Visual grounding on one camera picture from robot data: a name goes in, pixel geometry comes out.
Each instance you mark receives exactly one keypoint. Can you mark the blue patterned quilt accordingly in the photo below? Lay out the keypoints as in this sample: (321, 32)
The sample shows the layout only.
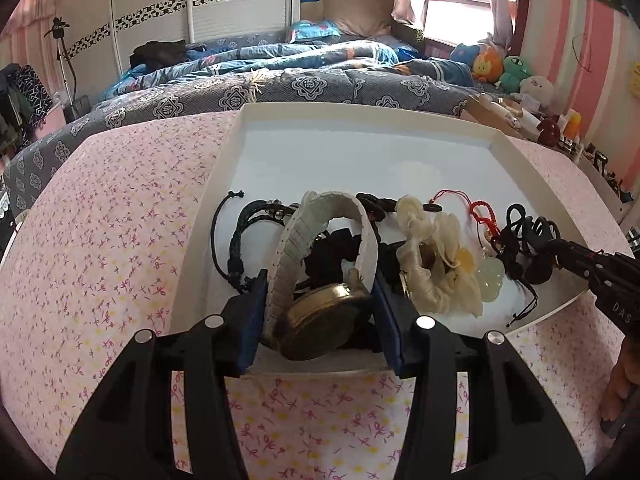
(300, 55)

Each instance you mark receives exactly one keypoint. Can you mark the dark red round ornament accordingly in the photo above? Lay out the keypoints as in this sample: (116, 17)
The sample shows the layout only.
(549, 132)

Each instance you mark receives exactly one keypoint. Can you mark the cardboard box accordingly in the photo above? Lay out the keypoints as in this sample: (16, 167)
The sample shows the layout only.
(487, 115)

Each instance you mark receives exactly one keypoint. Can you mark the row of small cosmetic bottles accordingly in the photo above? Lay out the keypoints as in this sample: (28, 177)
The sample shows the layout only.
(600, 165)

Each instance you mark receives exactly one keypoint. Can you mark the window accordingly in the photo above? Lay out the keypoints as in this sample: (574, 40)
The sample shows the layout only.
(457, 15)

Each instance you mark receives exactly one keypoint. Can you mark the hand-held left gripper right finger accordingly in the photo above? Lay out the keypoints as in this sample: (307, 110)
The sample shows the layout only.
(387, 320)

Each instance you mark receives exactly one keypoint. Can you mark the white plush toy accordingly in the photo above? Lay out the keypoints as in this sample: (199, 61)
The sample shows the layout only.
(539, 91)

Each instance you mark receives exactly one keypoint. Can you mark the cream fabric flower hair accessory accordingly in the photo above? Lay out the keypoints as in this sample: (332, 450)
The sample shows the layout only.
(450, 240)

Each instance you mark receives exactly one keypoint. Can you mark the pink striped curtain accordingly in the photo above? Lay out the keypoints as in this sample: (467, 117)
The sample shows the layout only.
(30, 20)

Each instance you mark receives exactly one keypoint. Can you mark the orange plush toy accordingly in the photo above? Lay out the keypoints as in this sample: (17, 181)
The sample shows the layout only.
(487, 65)

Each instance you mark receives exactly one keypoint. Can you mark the orange bottle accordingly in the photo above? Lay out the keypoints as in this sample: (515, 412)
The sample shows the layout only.
(573, 122)

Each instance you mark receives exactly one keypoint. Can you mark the blue plush toy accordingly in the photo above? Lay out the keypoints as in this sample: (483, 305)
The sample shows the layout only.
(462, 54)

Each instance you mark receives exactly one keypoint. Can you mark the person's right hand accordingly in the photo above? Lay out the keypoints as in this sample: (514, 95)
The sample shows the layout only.
(625, 385)

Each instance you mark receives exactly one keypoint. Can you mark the black scrunchie with flower charm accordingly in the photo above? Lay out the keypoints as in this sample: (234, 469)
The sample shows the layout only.
(327, 252)

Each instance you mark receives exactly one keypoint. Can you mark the blue pillow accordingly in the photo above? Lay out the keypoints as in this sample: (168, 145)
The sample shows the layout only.
(315, 30)

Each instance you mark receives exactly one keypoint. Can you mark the beige pillow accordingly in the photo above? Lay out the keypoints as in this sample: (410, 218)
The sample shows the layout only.
(357, 15)

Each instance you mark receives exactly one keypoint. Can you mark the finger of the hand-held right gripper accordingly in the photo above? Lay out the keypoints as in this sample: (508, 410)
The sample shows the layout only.
(572, 256)

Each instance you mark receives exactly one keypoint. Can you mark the black clothing pile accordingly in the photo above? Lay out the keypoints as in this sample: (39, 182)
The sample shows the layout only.
(159, 54)

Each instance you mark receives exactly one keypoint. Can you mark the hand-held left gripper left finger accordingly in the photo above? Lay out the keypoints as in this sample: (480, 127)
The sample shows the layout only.
(252, 320)

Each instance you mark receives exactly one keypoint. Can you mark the white shallow tray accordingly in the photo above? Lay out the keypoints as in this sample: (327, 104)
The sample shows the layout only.
(350, 160)

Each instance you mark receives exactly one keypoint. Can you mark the black tripod stand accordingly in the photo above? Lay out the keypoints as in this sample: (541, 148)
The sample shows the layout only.
(65, 70)

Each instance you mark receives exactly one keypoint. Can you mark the green plush toy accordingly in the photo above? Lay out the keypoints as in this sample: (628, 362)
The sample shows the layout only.
(517, 72)

